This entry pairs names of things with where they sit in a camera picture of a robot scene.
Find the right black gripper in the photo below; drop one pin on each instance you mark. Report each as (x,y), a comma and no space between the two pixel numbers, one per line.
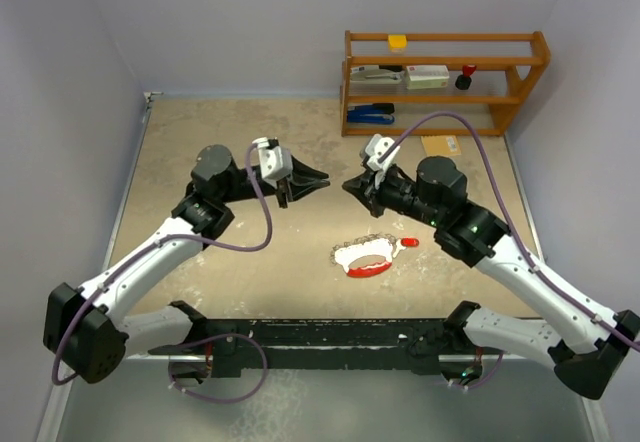
(373,199)

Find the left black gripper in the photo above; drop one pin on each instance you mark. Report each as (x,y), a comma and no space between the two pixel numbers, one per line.
(301,182)

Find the silver red key holder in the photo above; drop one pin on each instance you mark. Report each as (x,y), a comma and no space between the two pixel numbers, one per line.
(367,256)

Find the red key fob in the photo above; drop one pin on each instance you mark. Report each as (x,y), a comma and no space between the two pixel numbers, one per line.
(409,242)

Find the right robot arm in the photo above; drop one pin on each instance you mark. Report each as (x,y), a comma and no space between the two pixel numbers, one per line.
(583,342)

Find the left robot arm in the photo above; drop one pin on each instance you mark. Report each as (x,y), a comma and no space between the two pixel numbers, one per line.
(89,329)

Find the blue black stapler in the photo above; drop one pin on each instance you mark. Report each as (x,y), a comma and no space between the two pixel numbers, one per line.
(375,113)

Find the grey stapler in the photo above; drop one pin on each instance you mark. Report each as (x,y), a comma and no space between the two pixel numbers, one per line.
(377,74)

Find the white staples box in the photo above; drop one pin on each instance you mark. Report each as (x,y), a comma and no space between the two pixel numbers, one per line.
(419,77)

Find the wooden shelf rack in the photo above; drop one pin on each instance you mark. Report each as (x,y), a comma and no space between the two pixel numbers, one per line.
(509,65)

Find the red black stamp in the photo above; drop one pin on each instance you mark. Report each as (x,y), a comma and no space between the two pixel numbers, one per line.
(464,79)

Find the yellow block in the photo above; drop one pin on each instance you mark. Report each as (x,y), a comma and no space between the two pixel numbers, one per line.
(397,43)

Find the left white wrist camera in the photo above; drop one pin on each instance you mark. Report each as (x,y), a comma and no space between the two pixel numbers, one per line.
(275,161)

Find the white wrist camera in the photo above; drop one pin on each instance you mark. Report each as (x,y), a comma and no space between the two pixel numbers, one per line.
(378,155)
(275,161)

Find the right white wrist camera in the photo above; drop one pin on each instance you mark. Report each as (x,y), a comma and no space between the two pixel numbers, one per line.
(378,155)

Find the black base frame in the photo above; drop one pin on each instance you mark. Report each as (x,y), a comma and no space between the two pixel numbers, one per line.
(420,346)

